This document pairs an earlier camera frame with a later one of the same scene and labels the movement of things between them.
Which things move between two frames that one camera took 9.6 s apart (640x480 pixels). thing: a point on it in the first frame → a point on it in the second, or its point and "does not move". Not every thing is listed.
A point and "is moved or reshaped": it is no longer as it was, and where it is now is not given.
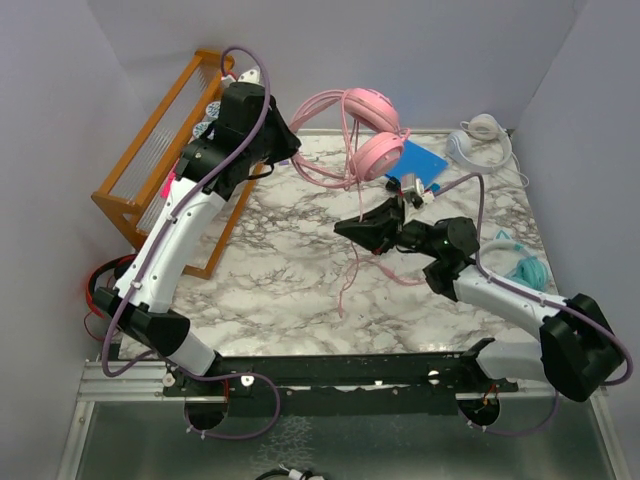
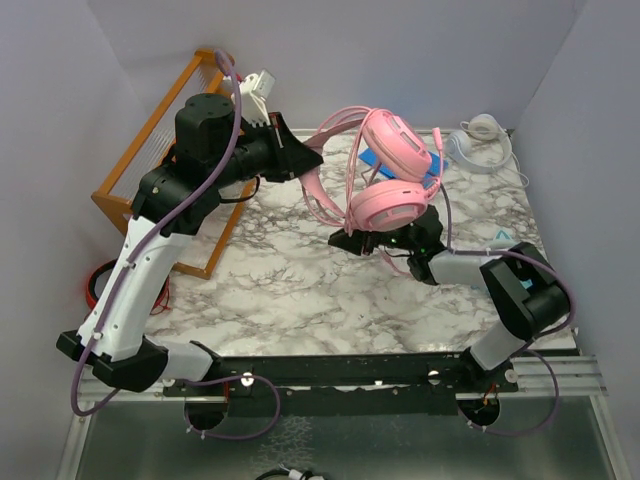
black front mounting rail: (337, 385) does not move
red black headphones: (103, 275) does not move
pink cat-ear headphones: (345, 138) is moved or reshaped
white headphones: (484, 147) does not move
